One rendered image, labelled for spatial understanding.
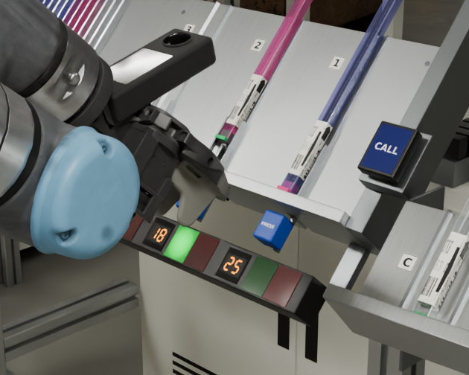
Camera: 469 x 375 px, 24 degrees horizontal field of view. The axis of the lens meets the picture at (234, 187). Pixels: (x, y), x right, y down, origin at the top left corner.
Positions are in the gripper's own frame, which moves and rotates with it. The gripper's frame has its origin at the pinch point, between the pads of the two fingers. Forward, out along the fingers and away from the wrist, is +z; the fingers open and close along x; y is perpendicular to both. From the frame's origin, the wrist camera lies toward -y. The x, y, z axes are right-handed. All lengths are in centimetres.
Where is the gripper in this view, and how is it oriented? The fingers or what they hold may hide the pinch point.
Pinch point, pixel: (219, 184)
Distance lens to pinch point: 96.7
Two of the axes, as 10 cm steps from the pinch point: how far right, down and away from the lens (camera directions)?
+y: -4.8, 8.6, -1.9
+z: 5.2, 4.5, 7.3
